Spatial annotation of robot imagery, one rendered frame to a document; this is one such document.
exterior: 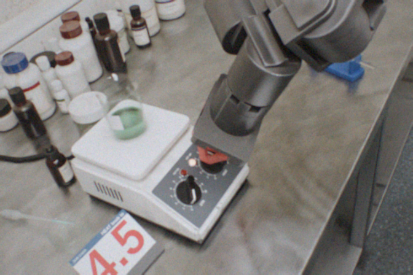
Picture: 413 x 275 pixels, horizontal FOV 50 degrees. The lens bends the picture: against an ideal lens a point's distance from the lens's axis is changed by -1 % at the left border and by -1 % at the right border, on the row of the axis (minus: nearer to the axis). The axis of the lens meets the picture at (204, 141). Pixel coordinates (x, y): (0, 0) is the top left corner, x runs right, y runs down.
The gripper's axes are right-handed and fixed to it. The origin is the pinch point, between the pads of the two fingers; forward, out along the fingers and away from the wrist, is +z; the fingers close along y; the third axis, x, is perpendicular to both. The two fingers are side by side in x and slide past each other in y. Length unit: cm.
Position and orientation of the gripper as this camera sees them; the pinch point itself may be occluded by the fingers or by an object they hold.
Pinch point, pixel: (208, 154)
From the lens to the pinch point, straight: 56.9
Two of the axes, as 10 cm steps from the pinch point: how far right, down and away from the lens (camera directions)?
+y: -3.2, 7.4, -5.9
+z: -3.0, 5.1, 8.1
